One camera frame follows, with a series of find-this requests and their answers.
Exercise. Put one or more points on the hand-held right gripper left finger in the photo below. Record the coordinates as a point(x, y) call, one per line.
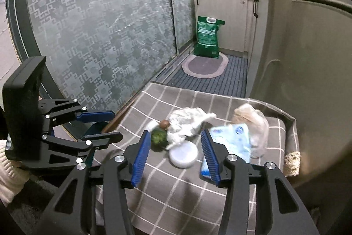
point(140, 158)

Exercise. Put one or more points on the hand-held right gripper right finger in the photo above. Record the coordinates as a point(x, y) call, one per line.
point(210, 158)

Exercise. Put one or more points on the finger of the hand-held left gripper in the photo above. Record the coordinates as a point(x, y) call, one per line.
point(96, 115)
point(101, 139)

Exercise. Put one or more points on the green broccoli floret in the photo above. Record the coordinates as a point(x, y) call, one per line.
point(159, 138)

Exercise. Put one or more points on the large white round lid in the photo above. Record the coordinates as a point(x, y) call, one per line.
point(183, 155)

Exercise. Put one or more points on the blue and white wipes packet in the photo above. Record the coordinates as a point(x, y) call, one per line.
point(233, 138)

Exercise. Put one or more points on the brown nut shell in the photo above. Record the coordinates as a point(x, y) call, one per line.
point(164, 123)

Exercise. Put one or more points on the white tissue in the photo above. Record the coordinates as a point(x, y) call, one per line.
point(184, 122)

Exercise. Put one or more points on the clear plastic bag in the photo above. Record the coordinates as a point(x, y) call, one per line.
point(257, 125)

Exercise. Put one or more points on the person's left forearm white sleeve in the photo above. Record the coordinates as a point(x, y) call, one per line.
point(7, 171)

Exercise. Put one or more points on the small white round lid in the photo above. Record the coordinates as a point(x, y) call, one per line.
point(150, 125)

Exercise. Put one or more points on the grey checked tablecloth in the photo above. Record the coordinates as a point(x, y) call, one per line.
point(178, 196)

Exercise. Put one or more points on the striped dark floor mat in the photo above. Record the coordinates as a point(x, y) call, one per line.
point(236, 80)

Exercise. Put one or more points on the beige foam pad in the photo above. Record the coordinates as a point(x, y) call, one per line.
point(292, 163)

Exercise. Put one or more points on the wide patterned glass sliding door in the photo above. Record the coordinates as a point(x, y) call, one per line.
point(96, 31)

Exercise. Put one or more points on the oval pink rug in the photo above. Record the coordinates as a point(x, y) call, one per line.
point(203, 68)

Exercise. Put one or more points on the green rice bag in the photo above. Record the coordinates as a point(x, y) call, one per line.
point(207, 36)

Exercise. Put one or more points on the tall white cabinet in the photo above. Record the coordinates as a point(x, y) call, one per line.
point(271, 31)

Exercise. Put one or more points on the white curved appliance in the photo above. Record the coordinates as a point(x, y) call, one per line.
point(321, 72)

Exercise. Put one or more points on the narrow patterned glass sliding door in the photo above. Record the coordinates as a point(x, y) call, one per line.
point(181, 3)

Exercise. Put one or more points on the white kitchen base cabinet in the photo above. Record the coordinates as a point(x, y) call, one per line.
point(225, 6)

